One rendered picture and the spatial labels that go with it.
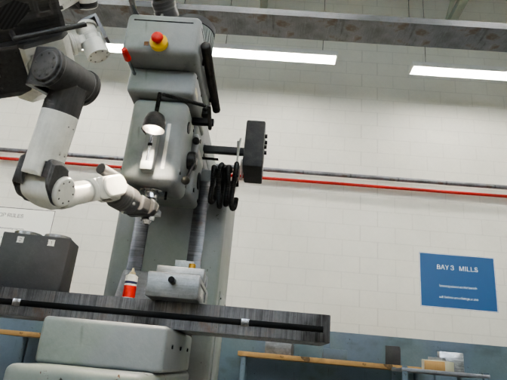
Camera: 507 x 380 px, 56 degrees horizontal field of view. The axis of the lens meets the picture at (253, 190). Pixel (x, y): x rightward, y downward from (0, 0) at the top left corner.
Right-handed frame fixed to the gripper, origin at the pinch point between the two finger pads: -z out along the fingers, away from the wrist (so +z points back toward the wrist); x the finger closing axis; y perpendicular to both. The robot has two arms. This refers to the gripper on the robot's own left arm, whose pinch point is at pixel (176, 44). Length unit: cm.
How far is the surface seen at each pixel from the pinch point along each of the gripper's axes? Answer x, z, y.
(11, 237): -40, -28, -80
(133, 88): -5.3, -1.8, -31.9
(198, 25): 17.6, 11.4, -15.0
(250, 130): 24.0, -36.7, -7.7
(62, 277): -23, -40, -85
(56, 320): -5, -31, -108
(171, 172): 10, -23, -53
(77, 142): -333, -223, 293
